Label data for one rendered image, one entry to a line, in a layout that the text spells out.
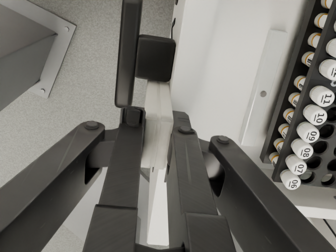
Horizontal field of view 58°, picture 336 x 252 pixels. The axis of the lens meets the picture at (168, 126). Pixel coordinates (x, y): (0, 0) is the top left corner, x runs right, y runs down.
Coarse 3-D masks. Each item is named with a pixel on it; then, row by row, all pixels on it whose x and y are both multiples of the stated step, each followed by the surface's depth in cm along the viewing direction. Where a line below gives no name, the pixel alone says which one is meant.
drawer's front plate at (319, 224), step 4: (312, 220) 34; (316, 220) 34; (320, 220) 35; (312, 224) 34; (316, 224) 34; (320, 224) 34; (324, 224) 34; (316, 228) 33; (320, 228) 33; (324, 228) 33; (328, 228) 33; (320, 232) 33; (324, 232) 33; (328, 232) 33; (324, 236) 32; (328, 236) 32; (332, 236) 32; (328, 240) 32; (332, 240) 32; (332, 244) 31
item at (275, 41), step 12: (276, 36) 25; (264, 48) 26; (276, 48) 26; (264, 60) 26; (276, 60) 26; (264, 72) 26; (264, 84) 27; (252, 96) 28; (264, 96) 27; (252, 108) 28; (264, 108) 28; (252, 120) 28; (240, 132) 30; (252, 132) 29; (252, 144) 29
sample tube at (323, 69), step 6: (306, 54) 23; (312, 54) 23; (306, 60) 23; (324, 60) 21; (330, 60) 20; (324, 66) 20; (330, 66) 20; (324, 72) 20; (330, 72) 20; (330, 78) 20
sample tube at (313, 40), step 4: (316, 32) 23; (312, 36) 23; (316, 36) 22; (308, 40) 23; (312, 40) 22; (316, 40) 22; (332, 40) 20; (312, 44) 22; (316, 44) 22; (328, 44) 20; (332, 44) 20; (328, 48) 20; (332, 48) 20; (328, 52) 21; (332, 52) 20
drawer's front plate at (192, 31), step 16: (192, 0) 16; (208, 0) 16; (176, 16) 22; (192, 16) 17; (208, 16) 17; (176, 32) 20; (192, 32) 17; (208, 32) 17; (176, 48) 18; (192, 48) 18; (176, 64) 18; (192, 64) 18; (176, 80) 18; (192, 80) 18; (176, 96) 19; (192, 96) 19; (192, 112) 19; (160, 176) 21; (160, 192) 22; (160, 208) 22; (160, 224) 23; (160, 240) 24
